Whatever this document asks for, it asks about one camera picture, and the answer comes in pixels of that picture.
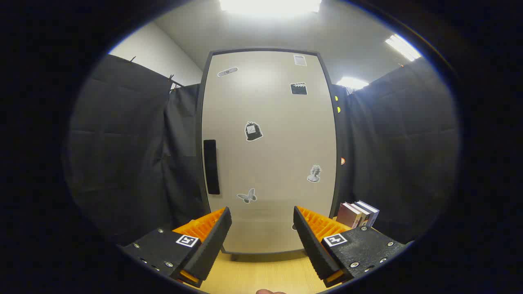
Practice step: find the dark grey cabinet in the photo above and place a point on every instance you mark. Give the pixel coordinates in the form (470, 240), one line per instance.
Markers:
(199, 143)

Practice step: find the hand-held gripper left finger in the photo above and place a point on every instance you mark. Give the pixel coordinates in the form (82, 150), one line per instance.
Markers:
(212, 245)

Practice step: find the black backdrop cloth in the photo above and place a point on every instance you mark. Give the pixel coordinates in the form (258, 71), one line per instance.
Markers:
(122, 143)

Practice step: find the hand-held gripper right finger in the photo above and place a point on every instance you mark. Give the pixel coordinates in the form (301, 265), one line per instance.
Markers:
(312, 245)

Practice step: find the brown spine book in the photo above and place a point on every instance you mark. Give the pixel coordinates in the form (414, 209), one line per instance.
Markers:
(363, 214)

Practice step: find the large ceiling light panel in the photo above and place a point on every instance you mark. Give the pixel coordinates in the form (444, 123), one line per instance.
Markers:
(269, 6)

